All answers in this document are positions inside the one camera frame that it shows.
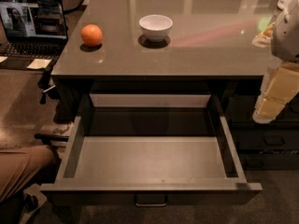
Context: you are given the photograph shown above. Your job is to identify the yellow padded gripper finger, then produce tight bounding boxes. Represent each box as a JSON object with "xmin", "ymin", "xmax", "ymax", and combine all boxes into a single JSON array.
[{"xmin": 252, "ymin": 63, "xmax": 299, "ymax": 124}]

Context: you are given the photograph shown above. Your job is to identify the orange fruit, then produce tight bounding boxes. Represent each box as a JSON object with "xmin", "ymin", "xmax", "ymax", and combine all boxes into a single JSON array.
[{"xmin": 81, "ymin": 24, "xmax": 103, "ymax": 47}]

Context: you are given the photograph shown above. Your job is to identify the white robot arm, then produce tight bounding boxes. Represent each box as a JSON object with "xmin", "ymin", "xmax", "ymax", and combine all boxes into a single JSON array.
[{"xmin": 252, "ymin": 0, "xmax": 299, "ymax": 124}]

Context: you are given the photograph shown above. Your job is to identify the open grey top drawer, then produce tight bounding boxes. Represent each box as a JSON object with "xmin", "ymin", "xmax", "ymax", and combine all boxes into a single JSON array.
[{"xmin": 41, "ymin": 94, "xmax": 263, "ymax": 205}]

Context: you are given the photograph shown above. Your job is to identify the dark lower side drawers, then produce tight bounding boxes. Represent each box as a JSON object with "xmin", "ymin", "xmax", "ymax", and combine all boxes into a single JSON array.
[{"xmin": 223, "ymin": 79, "xmax": 299, "ymax": 170}]

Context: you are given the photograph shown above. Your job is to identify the white ceramic bowl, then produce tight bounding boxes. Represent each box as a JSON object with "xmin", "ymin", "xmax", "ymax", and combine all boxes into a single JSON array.
[{"xmin": 139, "ymin": 14, "xmax": 173, "ymax": 42}]

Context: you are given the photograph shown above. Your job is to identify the black chair armrest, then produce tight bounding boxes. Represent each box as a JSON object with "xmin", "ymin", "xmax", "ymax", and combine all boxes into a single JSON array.
[{"xmin": 35, "ymin": 133, "xmax": 68, "ymax": 143}]

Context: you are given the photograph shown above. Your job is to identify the white paper note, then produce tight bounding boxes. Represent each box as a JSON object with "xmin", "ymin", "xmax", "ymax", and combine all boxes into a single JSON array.
[{"xmin": 27, "ymin": 59, "xmax": 50, "ymax": 70}]

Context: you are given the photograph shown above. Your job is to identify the open black laptop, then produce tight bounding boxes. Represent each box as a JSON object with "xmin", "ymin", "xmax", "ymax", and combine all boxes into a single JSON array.
[{"xmin": 0, "ymin": 0, "xmax": 68, "ymax": 70}]

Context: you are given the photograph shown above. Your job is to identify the person's leg in tan trousers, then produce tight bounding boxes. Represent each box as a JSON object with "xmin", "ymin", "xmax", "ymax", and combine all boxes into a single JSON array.
[{"xmin": 0, "ymin": 146, "xmax": 61, "ymax": 203}]

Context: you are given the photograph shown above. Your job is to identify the metal drawer handle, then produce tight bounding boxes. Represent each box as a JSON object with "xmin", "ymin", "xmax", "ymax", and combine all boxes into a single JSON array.
[{"xmin": 134, "ymin": 194, "xmax": 168, "ymax": 207}]

